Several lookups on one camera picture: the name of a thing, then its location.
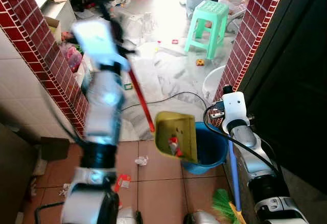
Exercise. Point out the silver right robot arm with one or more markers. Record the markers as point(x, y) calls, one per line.
point(258, 165)

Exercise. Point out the red snack packet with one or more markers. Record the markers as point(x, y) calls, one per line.
point(122, 182)

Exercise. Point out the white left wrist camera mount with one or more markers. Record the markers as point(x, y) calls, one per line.
point(97, 43)

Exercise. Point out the silver left robot leg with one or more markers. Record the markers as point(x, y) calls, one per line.
point(129, 217)

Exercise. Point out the cardboard box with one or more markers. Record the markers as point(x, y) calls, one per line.
point(54, 28)

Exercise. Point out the blue plastic bucket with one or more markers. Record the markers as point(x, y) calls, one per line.
point(212, 150)

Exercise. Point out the red white wrapper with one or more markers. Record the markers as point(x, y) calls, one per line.
point(174, 145)

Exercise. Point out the green plastic stool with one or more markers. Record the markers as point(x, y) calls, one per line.
point(209, 15)

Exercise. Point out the pink plastic bag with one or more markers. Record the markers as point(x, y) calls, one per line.
point(74, 58)

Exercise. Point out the black door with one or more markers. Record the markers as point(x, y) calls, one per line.
point(291, 71)

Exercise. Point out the silver robot leg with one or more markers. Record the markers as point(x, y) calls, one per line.
point(129, 217)
point(200, 218)

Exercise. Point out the small red floor scrap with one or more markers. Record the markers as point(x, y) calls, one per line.
point(174, 41)

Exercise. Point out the crumpled white paper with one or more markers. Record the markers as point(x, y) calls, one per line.
point(141, 160)

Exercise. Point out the dark brown cabinet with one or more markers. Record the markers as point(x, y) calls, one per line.
point(20, 173)

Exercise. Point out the silver right robot leg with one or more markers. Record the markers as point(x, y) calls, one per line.
point(200, 218)

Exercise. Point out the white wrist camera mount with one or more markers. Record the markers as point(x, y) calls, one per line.
point(236, 106)
point(97, 43)

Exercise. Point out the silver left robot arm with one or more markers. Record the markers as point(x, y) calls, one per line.
point(104, 99)

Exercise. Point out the small yellow toy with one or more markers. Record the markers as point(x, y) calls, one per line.
point(200, 61)

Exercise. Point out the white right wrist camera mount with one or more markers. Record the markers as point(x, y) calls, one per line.
point(236, 106)

